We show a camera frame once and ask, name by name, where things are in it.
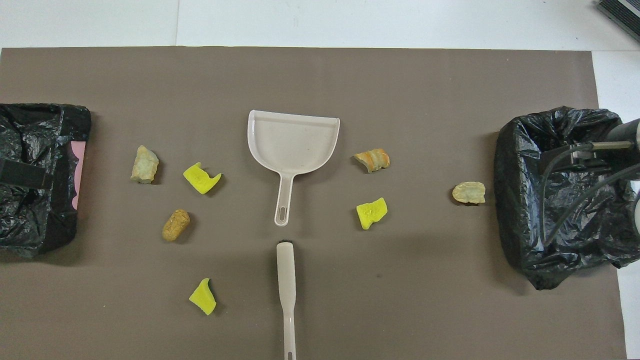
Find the yellow notched foam piece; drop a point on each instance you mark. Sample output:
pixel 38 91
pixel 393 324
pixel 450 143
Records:
pixel 201 180

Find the bin lined with black bag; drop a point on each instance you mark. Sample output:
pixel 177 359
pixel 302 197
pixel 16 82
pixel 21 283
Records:
pixel 520 225

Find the dark ribbed panel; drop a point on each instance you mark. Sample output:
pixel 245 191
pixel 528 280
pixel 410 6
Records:
pixel 622 15

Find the yellow wavy foam piece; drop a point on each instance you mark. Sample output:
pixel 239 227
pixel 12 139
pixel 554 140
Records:
pixel 371 213

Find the brown cork-like foam piece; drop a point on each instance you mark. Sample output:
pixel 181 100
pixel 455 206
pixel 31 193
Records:
pixel 176 225

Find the pale beige foam piece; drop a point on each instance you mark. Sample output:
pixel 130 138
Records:
pixel 469 193

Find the pale beige foam chunk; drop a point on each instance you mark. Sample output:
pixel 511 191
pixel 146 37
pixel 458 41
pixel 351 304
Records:
pixel 145 165

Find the brown table mat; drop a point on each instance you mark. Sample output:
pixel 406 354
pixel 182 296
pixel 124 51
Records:
pixel 320 80

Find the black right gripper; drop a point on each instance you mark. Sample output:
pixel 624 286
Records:
pixel 575 161

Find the orange striped foam piece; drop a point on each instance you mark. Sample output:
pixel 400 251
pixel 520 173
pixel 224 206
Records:
pixel 372 160

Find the yellow curved foam piece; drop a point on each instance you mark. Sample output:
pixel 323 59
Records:
pixel 203 297

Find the pink bin with black bag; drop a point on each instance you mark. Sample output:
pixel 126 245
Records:
pixel 30 225

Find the beige hand brush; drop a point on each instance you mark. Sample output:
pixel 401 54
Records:
pixel 286 270

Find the beige plastic dustpan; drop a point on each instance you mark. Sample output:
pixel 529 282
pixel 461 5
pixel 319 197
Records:
pixel 292 145

